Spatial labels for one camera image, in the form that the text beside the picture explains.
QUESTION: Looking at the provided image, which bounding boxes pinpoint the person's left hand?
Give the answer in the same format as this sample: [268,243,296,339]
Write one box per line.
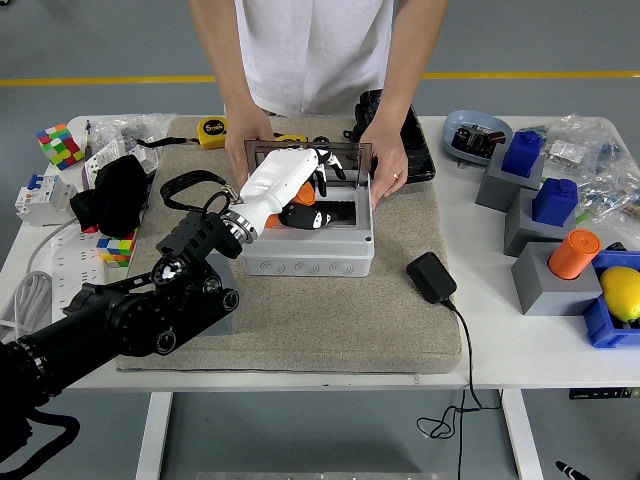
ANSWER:
[359,119,410,206]

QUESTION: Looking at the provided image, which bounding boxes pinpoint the person's right hand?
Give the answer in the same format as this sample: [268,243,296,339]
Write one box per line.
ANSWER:
[223,110,275,184]

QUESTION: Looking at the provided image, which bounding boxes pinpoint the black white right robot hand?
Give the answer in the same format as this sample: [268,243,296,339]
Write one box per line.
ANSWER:
[555,459,594,480]

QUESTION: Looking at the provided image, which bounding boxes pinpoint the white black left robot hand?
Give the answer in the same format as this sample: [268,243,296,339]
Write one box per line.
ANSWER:
[237,146,348,233]

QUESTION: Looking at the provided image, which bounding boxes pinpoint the tinted transparent box lid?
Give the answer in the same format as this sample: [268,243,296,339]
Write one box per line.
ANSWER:
[243,139,375,187]

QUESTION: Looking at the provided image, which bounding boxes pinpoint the grey electrical enclosure box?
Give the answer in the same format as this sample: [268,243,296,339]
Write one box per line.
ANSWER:
[238,172,376,278]

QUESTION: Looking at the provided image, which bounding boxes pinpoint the glossy black tray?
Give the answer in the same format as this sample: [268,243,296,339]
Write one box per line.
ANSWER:
[355,89,437,184]

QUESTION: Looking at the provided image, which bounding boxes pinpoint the black clamp holder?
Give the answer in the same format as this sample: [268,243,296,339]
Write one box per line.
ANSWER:
[342,102,374,146]

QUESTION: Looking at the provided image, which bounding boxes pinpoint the white table leg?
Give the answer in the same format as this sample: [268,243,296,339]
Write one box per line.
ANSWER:
[134,391,174,480]
[502,388,544,480]

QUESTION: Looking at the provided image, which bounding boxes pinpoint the black table control panel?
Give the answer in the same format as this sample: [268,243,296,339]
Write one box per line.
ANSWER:
[568,387,640,400]

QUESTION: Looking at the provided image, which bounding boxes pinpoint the blue-grey bowl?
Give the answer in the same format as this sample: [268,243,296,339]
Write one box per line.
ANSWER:
[443,109,515,168]

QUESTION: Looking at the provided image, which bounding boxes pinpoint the dark electronic parts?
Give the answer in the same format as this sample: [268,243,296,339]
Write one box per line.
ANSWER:
[451,123,506,159]

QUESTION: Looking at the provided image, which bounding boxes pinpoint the grey block with round hole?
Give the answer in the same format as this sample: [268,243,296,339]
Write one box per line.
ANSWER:
[197,251,236,337]

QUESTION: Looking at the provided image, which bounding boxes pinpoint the person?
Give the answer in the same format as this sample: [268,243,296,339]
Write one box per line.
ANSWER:
[232,0,396,117]

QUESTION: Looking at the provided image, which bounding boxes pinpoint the grey block holder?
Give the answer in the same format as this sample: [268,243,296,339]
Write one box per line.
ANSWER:
[503,188,579,259]
[510,242,604,317]
[474,144,546,214]

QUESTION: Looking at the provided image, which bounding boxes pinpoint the clear bag of metal parts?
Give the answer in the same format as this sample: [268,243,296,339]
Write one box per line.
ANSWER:
[89,113,176,151]

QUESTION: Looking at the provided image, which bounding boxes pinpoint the black power adapter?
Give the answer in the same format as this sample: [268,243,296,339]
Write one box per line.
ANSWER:
[405,251,458,304]

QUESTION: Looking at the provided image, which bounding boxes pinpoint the blue plastic block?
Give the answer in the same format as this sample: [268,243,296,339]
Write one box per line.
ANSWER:
[531,177,579,225]
[501,130,545,179]

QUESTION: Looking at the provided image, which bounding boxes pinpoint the white purple packet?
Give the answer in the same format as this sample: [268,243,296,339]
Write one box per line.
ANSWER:
[80,138,126,189]

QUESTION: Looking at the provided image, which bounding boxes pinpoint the blue plastic bin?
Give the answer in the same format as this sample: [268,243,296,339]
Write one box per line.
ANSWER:
[581,249,640,349]

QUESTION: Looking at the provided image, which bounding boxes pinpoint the grey-brown mat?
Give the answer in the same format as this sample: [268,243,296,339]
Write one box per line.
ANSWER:
[108,115,464,375]

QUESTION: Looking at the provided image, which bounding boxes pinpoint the black cloth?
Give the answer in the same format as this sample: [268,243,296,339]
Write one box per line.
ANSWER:
[69,154,151,236]

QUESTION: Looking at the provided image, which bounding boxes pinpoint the small multicolour puzzle cube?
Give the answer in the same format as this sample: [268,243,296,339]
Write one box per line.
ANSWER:
[95,228,139,270]

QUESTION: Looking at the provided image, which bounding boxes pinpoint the small white parts packet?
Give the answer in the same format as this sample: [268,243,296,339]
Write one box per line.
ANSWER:
[547,139,586,164]

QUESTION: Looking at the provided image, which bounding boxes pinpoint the yellow lemon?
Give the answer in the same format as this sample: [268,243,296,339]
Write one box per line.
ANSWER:
[598,266,640,324]

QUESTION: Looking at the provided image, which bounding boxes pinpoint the large multicolour puzzle cube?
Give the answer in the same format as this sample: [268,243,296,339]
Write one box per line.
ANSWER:
[35,123,86,172]

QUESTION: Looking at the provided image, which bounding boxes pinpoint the white circuit breaker blue levers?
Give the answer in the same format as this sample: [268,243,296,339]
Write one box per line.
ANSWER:
[13,172,79,229]

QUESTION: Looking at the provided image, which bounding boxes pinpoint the white power strip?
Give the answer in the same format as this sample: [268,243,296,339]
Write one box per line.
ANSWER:
[49,223,109,321]

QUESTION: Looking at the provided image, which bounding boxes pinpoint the clear bags of small parts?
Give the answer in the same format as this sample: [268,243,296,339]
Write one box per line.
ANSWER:
[519,113,640,224]

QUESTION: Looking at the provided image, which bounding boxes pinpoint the yellow tape measure with strap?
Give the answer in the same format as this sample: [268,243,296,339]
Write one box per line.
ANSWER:
[135,116,230,150]

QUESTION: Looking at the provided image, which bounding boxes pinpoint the black adapter cord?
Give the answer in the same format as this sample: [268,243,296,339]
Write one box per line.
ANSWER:
[415,297,504,441]

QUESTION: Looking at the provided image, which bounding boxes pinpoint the white power strip cable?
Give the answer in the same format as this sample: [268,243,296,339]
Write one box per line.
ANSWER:
[0,217,81,346]

